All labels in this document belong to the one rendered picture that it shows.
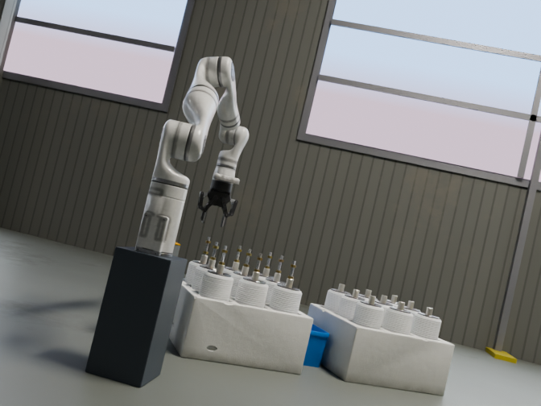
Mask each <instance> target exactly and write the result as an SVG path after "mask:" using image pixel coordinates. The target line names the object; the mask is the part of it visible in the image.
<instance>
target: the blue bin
mask: <svg viewBox="0 0 541 406"><path fill-rule="evenodd" d="M328 337H329V333H328V332H326V331H324V330H323V329H321V328H319V327H318V326H316V325H313V324H312V329H311V333H310V337H309V340H308V347H307V350H306V354H305V358H304V366H310V367H320V362H321V359H322V356H323V353H324V348H325V344H326V341H327V338H328Z"/></svg>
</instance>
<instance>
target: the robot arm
mask: <svg viewBox="0 0 541 406"><path fill-rule="evenodd" d="M220 87H222V88H223V87H226V90H225V92H224V94H223V96H222V97H221V99H220V101H219V97H218V94H217V91H216V90H215V89H214V88H220ZM216 111H217V115H218V118H219V121H220V130H219V140H221V141H222V142H223V143H226V144H230V145H234V147H233V148H232V149H231V150H226V151H220V153H219V156H218V160H217V166H216V168H215V170H214V173H213V179H212V183H211V186H210V190H209V191H208V192H207V193H204V192H200V195H199V201H198V208H199V209H201V210H202V214H201V217H200V220H201V222H203V223H204V220H205V217H206V211H207V210H208V208H209V207H210V206H211V205H215V206H218V207H221V208H222V211H223V214H224V216H223V217H222V220H221V227H223V226H225V224H226V221H227V217H230V216H233V214H234V212H235V209H236V207H237V203H238V200H234V199H231V197H230V194H231V191H232V187H233V184H239V182H240V180H239V179H238V178H235V170H236V167H237V162H238V159H239V156H240V154H241V153H242V150H243V148H244V147H245V145H246V143H247V141H248V139H249V131H248V130H247V129H246V128H245V127H243V126H239V125H240V116H239V113H238V109H237V93H236V82H235V72H234V66H233V61H232V60H231V59H230V58H229V57H227V56H215V57H205V58H202V59H201V60H200V61H199V63H198V65H197V67H196V73H195V76H194V79H193V82H192V84H191V87H190V89H189V91H188V92H187V94H186V96H185V98H184V101H183V112H184V116H185V118H186V119H187V120H188V122H189V123H186V122H180V121H176V120H171V119H170V120H167V121H166V123H165V124H164V126H163V130H162V134H161V138H160V142H159V150H158V155H157V159H156V162H155V169H154V172H153V176H152V179H151V185H150V188H149V192H148V195H147V201H146V204H145V208H144V212H143V216H142V221H141V225H140V228H139V232H138V237H137V241H136V245H135V250H136V251H140V252H143V253H147V254H150V255H156V256H161V257H167V258H171V257H172V254H173V250H174V246H175V243H176V237H177V233H178V229H179V226H180V220H181V217H182V212H183V209H184V203H185V200H186V196H187V193H188V187H189V183H190V180H189V179H188V178H187V177H186V176H185V175H183V174H181V173H180V172H178V171H177V170H176V169H174V167H173V166H172V165H171V163H170V158H174V159H178V160H184V161H188V162H196V161H197V160H198V159H199V158H200V157H201V155H202V154H203V151H204V147H205V143H206V139H207V136H208V132H209V127H210V124H211V122H212V120H213V117H214V114H215V113H216ZM206 196H208V199H209V202H208V203H207V204H206V205H205V207H203V206H202V205H203V198H205V197H206ZM230 201H231V205H232V206H231V209H230V211H229V213H228V211H227V207H226V204H227V203H228V202H230Z"/></svg>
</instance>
